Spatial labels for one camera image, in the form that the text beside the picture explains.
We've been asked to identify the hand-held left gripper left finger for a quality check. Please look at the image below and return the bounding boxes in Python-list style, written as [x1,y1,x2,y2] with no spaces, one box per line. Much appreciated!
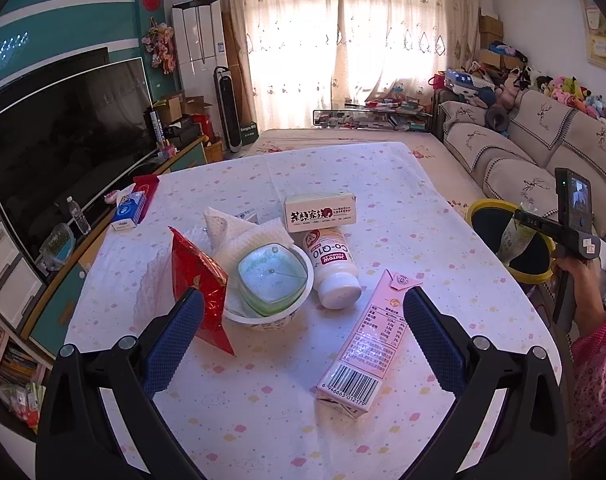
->
[36,287,219,480]

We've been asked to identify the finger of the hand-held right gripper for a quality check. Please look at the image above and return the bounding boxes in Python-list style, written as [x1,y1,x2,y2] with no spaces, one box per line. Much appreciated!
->
[514,209,560,242]

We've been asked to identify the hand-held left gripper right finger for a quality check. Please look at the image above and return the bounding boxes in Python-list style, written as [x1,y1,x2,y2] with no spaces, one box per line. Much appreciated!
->
[402,286,571,480]

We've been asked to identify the green squeeze tube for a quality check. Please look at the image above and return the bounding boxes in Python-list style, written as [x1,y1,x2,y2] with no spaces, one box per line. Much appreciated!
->
[498,212,534,266]

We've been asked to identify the yellow trash bin black liner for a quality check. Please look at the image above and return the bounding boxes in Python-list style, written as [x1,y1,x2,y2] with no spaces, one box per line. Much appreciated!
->
[467,199,558,286]

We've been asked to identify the pink drink carton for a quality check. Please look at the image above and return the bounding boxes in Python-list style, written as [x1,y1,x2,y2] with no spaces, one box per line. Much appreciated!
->
[315,269,424,413]

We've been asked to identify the red foil packet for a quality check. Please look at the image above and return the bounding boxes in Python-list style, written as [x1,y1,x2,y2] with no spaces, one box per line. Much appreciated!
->
[168,226,236,357]

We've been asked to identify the white bowl with green lid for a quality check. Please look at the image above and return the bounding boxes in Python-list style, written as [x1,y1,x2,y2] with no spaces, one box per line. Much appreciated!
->
[222,242,315,333]

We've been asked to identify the white paper towel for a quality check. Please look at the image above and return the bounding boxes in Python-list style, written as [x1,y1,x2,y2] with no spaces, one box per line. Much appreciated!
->
[203,206,295,273]

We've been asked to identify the white supplement bottle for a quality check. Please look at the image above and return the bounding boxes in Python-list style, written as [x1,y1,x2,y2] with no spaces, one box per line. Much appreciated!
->
[303,226,362,310]

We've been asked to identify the cream rectangular box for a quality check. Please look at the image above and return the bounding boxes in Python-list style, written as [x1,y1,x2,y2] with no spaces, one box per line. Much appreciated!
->
[284,193,359,233]

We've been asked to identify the person's right forearm pink sleeve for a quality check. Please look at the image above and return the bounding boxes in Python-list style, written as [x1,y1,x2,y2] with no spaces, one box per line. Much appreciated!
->
[568,305,606,466]

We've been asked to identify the person's right hand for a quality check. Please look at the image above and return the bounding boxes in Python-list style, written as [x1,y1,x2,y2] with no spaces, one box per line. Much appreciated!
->
[555,255,606,322]

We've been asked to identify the beige sofa with deer covers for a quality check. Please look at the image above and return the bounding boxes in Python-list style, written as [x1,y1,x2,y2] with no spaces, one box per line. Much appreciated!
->
[433,87,606,281]

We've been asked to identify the white embossed paper sheet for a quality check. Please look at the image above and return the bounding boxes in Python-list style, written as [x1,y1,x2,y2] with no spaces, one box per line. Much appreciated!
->
[133,245,184,326]

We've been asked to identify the pile of plush toys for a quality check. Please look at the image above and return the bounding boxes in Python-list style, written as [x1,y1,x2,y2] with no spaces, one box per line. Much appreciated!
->
[503,65,606,136]

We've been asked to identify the grey neck pillow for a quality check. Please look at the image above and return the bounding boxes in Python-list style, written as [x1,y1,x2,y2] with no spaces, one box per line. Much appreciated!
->
[484,105,510,133]

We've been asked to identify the blue tissue pack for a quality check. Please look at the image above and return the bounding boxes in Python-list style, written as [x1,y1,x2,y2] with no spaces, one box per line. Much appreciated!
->
[109,191,149,232]

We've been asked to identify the clear plastic bag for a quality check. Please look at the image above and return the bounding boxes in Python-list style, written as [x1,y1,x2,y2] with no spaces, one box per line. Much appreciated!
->
[37,225,76,271]

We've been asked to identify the clear water bottle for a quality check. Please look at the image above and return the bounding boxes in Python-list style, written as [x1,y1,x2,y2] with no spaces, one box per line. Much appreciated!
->
[66,196,91,236]

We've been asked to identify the red envelope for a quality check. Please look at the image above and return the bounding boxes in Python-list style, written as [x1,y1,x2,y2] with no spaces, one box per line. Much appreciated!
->
[133,175,160,226]

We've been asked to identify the white dotted tablecloth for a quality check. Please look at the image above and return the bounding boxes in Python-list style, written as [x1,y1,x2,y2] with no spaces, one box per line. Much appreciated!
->
[63,141,564,480]

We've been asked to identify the star patterned bag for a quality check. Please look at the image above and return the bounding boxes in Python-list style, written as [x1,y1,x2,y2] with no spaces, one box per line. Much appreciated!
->
[445,67,488,93]

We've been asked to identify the stack of colourful books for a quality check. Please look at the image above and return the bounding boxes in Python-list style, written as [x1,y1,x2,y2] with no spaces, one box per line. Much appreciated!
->
[0,305,49,431]

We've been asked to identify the white drawer unit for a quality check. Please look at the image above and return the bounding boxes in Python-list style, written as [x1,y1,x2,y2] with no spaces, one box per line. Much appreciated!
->
[0,185,46,333]

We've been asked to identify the stacked brown cardboard boxes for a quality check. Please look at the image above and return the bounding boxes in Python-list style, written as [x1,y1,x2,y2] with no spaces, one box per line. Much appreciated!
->
[478,7,524,71]

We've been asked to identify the black box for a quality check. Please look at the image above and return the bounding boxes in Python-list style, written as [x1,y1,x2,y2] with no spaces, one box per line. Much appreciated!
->
[160,115,204,148]

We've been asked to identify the red box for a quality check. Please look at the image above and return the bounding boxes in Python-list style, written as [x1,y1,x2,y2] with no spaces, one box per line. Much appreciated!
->
[193,114,216,141]

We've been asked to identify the black flat television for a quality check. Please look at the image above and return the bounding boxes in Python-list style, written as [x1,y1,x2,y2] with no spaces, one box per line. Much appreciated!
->
[0,57,156,261]

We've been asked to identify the cluttered glass coffee table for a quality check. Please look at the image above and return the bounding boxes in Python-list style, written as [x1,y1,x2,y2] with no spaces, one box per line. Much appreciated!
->
[313,102,434,133]

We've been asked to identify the open cardboard box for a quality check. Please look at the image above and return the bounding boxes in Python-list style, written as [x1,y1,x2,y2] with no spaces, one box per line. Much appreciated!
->
[155,91,185,123]
[182,96,214,117]

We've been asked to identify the black white tower fan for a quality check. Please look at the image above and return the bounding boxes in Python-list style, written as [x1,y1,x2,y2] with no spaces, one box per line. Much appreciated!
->
[213,66,244,153]

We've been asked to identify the pink artificial flowers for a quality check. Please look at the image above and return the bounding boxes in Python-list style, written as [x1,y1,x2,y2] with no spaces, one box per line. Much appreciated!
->
[142,17,178,76]

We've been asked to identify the cream embroidered curtains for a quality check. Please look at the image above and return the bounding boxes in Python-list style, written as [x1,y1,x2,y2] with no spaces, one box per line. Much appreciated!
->
[213,0,484,133]

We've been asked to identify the white standing air conditioner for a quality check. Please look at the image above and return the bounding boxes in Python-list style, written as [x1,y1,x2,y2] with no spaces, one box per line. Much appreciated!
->
[171,0,229,138]

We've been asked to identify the brown rolled mat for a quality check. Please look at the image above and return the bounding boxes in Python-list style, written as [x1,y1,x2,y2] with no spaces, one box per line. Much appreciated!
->
[222,10,256,126]

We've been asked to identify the framed wall picture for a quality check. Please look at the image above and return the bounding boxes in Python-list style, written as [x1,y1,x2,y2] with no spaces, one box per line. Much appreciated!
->
[575,0,606,68]

